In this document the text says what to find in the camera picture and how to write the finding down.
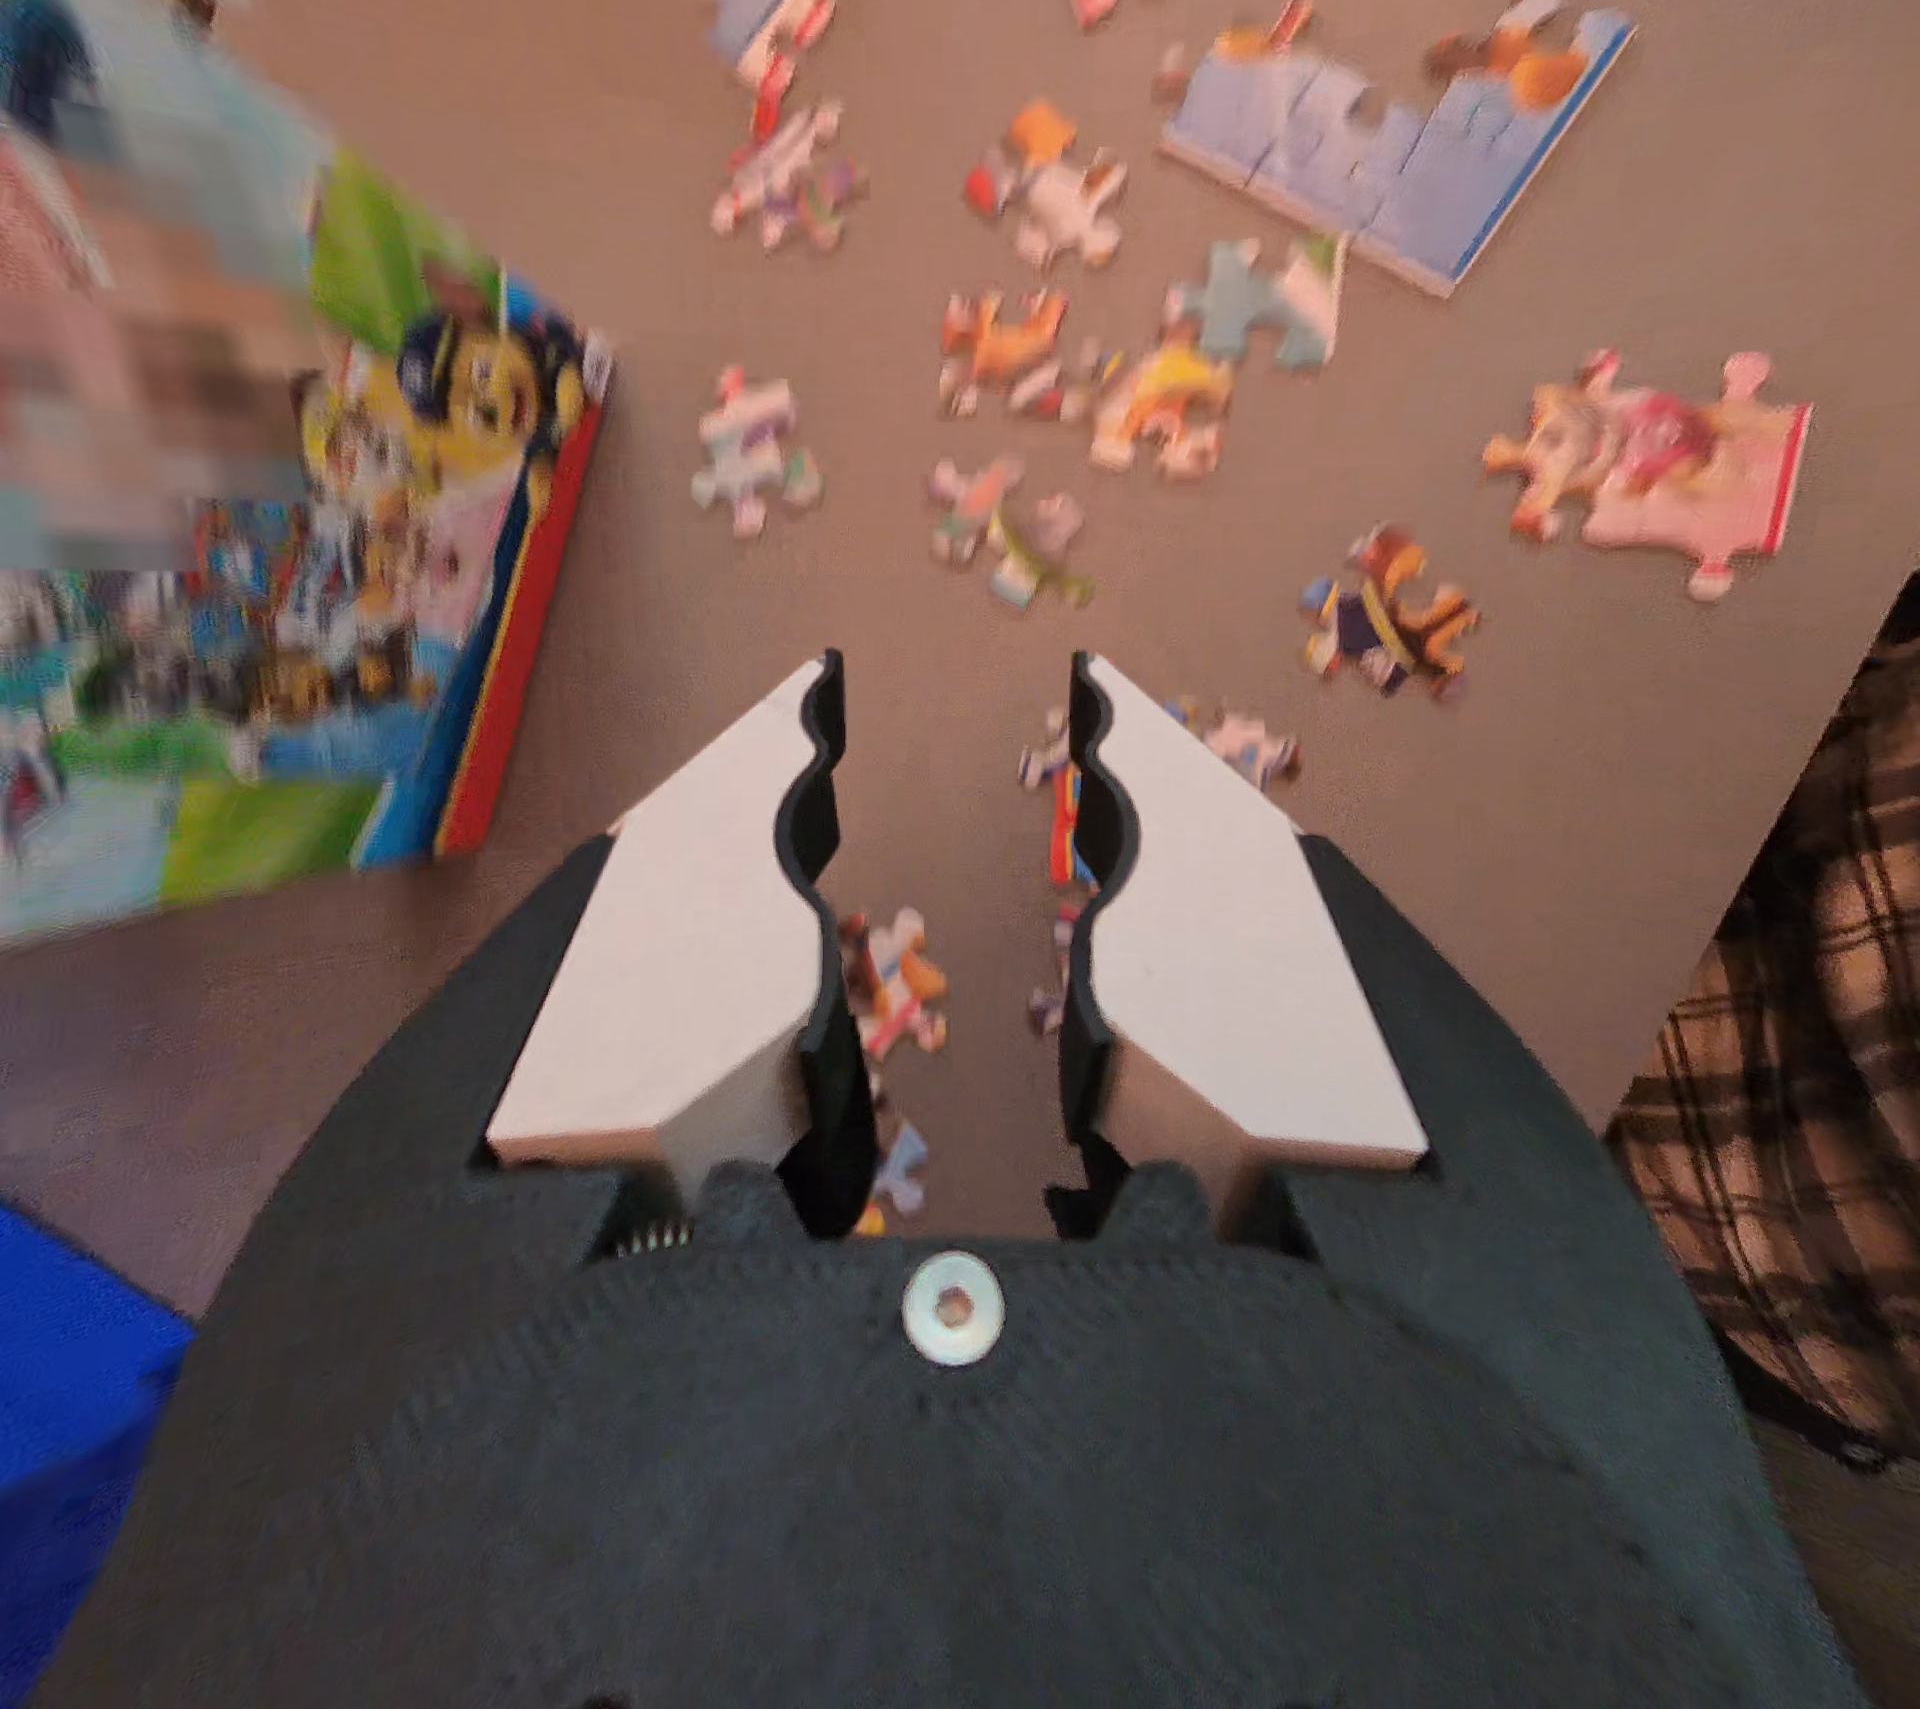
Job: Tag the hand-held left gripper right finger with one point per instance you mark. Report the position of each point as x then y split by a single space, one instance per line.
1248 990

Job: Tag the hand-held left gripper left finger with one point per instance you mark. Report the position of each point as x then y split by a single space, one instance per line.
673 990

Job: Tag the grey purple puzzle piece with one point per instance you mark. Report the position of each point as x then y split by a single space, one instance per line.
1248 746

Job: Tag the yellow dog puzzle piece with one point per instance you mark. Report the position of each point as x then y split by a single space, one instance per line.
1159 403

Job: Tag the pink dog puzzle piece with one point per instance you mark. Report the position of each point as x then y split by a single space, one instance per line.
1670 464

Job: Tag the orange dog face puzzle piece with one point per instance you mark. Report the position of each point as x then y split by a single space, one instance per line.
998 353

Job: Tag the green purple puzzle piece pair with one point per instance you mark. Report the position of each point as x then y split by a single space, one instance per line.
1013 539

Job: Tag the white teal purple puzzle piece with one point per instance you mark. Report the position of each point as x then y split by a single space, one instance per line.
751 447

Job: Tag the plaid shirt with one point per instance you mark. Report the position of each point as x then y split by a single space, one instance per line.
1799 990

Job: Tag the colourful puzzle box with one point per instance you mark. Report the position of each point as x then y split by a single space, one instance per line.
468 389

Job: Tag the teal green corner puzzle piece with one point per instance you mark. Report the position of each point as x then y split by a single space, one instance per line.
1258 305

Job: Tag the blue plastic bin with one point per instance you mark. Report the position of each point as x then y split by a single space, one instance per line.
79 1364

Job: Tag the white purple striped puzzle piece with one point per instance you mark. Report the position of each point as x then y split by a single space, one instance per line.
790 176

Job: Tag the assembled light blue puzzle section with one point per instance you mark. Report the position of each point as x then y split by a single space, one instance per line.
1426 160

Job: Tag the pink blue puzzle piece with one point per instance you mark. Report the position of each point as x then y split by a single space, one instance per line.
763 31

